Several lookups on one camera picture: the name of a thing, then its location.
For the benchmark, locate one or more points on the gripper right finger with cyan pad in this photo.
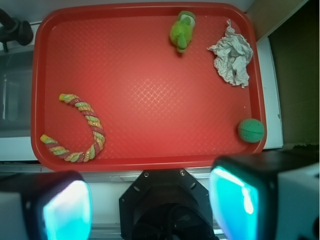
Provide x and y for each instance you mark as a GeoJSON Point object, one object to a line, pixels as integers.
{"type": "Point", "coordinates": [272, 195]}

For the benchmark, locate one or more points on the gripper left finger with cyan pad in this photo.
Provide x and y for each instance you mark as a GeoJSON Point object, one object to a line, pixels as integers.
{"type": "Point", "coordinates": [45, 206]}

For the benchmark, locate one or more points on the white paper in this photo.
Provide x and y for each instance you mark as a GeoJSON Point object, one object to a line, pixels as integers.
{"type": "Point", "coordinates": [232, 53]}

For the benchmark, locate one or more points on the white table board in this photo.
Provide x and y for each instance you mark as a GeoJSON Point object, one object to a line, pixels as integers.
{"type": "Point", "coordinates": [274, 127]}

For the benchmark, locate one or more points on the green rubber ball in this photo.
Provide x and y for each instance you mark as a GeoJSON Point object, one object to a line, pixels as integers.
{"type": "Point", "coordinates": [251, 130]}

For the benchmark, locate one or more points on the red plastic tray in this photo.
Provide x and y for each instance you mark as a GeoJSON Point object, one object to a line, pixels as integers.
{"type": "Point", "coordinates": [159, 108]}

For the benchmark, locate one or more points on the brown cardboard box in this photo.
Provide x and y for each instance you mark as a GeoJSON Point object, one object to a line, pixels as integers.
{"type": "Point", "coordinates": [292, 28]}

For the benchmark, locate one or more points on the black clamp fixture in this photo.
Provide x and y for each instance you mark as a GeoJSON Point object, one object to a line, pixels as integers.
{"type": "Point", "coordinates": [13, 29]}

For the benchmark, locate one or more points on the green plush toy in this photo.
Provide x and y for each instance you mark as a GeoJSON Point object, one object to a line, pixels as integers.
{"type": "Point", "coordinates": [181, 32]}

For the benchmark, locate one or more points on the twisted multicolour rope toy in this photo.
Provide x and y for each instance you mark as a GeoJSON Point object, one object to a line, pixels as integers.
{"type": "Point", "coordinates": [95, 127]}

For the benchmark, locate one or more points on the black octagonal mount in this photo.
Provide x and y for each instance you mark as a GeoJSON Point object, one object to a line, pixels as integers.
{"type": "Point", "coordinates": [166, 205]}

